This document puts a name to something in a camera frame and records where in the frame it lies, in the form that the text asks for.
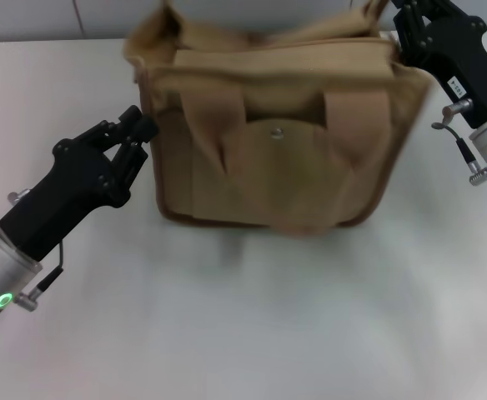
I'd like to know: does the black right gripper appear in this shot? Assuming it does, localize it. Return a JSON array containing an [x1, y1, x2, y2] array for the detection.
[[392, 0, 487, 130]]

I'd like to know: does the khaki canvas food bag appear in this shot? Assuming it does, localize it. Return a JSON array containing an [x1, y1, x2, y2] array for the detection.
[[122, 0, 434, 238]]

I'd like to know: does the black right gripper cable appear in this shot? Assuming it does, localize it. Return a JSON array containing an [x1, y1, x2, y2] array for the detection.
[[430, 119, 487, 186]]

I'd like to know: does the silver left gripper connector stub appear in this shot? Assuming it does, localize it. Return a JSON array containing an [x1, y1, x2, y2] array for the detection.
[[8, 187, 33, 204]]

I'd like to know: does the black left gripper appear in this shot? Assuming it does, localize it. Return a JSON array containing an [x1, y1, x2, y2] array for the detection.
[[0, 105, 160, 263]]

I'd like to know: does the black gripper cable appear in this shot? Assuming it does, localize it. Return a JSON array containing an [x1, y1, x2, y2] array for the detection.
[[430, 119, 487, 186], [15, 240, 66, 313]]

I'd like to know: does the silver right gripper connector stub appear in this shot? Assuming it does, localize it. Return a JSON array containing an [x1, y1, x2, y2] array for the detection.
[[442, 98, 474, 123]]

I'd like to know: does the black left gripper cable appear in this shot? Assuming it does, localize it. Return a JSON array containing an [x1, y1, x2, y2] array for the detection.
[[15, 240, 66, 313]]

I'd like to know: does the silver gripper connector stub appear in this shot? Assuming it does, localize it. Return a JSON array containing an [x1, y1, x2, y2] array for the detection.
[[8, 187, 33, 204], [442, 98, 474, 123]]

